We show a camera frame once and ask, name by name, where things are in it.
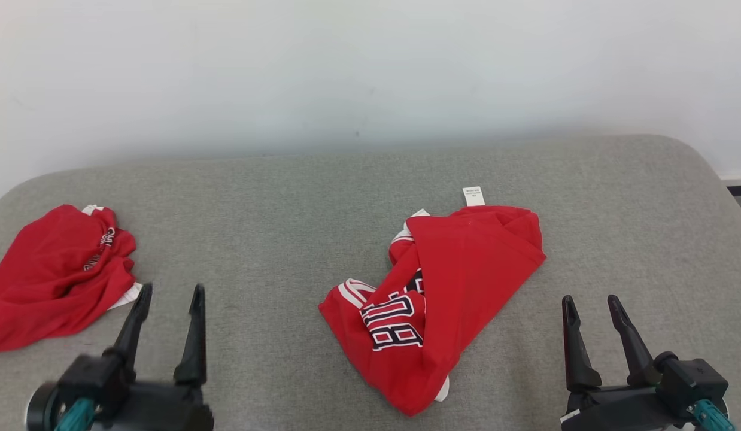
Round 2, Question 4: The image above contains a crumpled red jersey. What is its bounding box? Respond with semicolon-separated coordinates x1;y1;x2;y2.
0;204;142;353

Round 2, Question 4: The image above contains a grey fabric sofa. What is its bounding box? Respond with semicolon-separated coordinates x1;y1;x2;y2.
0;135;741;431

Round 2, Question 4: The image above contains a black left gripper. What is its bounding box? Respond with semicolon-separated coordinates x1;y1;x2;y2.
25;284;214;431

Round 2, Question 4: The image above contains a red Bulls basketball jersey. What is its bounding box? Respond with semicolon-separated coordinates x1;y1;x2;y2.
318;187;547;417

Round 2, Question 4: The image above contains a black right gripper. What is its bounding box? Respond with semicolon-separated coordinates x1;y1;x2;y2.
561;295;730;431

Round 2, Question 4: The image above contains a teal cable connector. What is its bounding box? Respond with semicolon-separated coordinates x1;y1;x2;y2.
54;398;97;431
693;400;736;431

